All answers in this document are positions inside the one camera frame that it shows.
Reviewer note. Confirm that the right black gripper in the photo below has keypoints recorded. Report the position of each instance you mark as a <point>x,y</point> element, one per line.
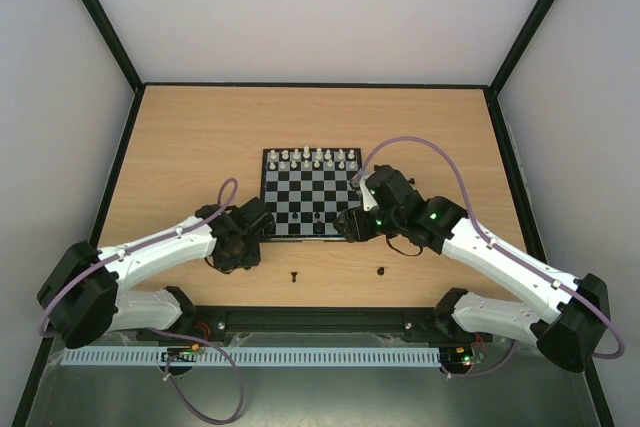
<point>353,225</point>

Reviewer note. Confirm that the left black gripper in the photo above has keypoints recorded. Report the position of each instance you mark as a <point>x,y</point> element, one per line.
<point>253,258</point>

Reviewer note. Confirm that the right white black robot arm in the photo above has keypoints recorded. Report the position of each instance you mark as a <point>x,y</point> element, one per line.
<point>562,315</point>

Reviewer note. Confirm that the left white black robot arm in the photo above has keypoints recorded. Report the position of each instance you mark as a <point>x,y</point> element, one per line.
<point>91,291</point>

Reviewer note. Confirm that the left circuit board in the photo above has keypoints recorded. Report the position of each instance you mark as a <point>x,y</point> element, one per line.
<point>183,354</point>

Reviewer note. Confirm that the circuit board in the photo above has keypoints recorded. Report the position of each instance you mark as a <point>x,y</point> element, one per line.
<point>464,356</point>
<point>183,354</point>

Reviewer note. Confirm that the right circuit board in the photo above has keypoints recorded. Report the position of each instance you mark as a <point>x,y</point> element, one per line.
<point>464,356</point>

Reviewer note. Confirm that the black and silver chessboard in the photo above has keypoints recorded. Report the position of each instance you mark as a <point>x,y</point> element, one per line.
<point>307,192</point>

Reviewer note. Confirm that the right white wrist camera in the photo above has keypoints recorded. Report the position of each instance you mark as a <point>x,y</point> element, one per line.
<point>367,197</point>

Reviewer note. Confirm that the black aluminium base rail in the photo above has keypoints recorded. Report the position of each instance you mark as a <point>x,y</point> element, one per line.
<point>434,325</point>

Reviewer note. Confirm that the light blue slotted cable duct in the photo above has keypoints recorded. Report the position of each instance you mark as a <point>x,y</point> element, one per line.
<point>140,356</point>

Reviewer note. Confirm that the left black frame post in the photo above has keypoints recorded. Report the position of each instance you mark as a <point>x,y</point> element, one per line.
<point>113,42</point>

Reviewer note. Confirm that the black frame post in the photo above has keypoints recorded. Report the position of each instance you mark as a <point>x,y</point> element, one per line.
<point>522,41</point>
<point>113,42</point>

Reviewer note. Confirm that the right black frame post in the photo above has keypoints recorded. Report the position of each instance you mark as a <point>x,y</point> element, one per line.
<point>522,41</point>

